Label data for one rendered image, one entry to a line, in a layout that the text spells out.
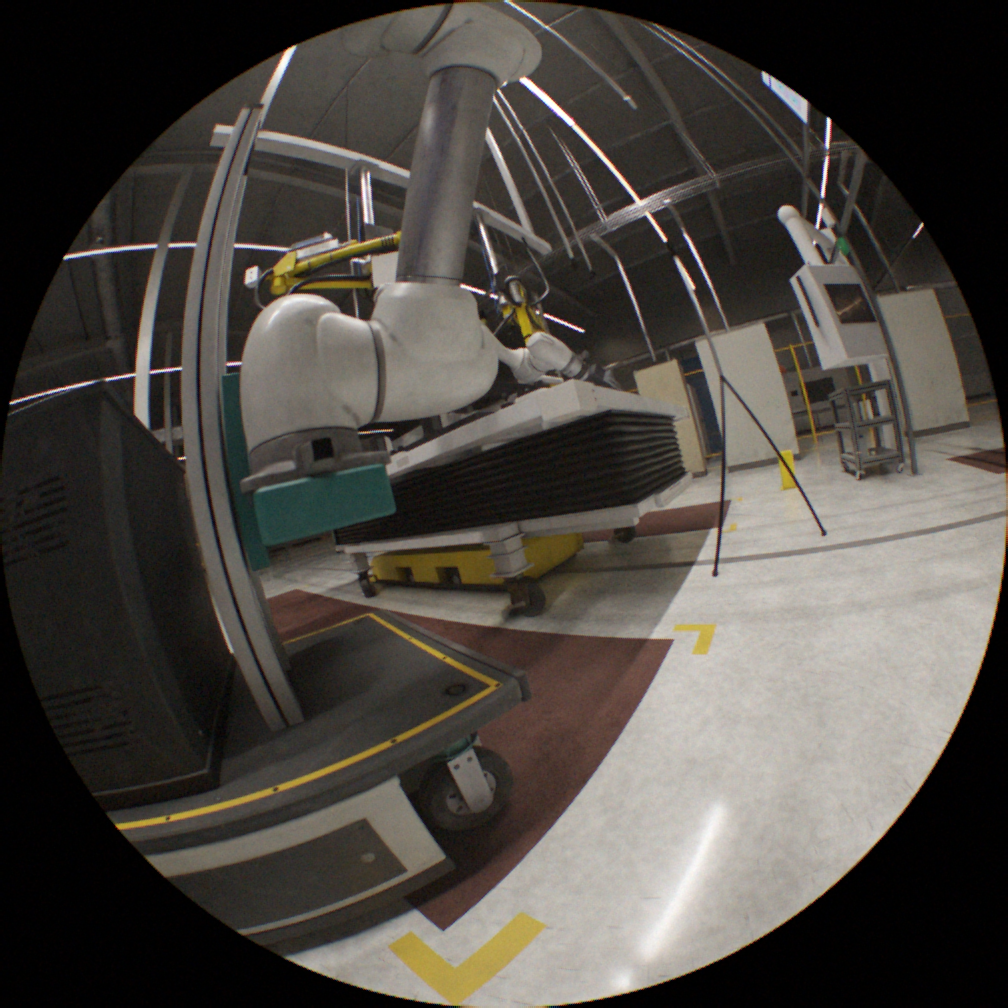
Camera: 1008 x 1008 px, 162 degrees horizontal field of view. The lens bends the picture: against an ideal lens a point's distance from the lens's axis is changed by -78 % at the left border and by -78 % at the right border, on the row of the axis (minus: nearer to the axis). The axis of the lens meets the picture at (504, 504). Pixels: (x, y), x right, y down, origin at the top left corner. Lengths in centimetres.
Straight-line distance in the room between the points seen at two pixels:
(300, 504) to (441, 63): 65
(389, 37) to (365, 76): 963
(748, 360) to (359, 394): 569
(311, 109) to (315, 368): 1037
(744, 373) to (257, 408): 578
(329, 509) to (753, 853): 76
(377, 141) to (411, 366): 1078
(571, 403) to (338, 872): 111
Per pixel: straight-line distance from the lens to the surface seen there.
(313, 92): 1051
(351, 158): 322
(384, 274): 207
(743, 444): 582
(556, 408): 104
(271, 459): 43
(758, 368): 588
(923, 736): 89
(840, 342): 309
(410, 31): 68
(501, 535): 149
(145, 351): 719
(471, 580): 217
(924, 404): 656
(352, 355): 47
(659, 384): 613
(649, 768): 79
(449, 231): 53
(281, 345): 47
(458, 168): 56
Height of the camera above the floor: 60
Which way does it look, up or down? 3 degrees down
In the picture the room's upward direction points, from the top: 14 degrees counter-clockwise
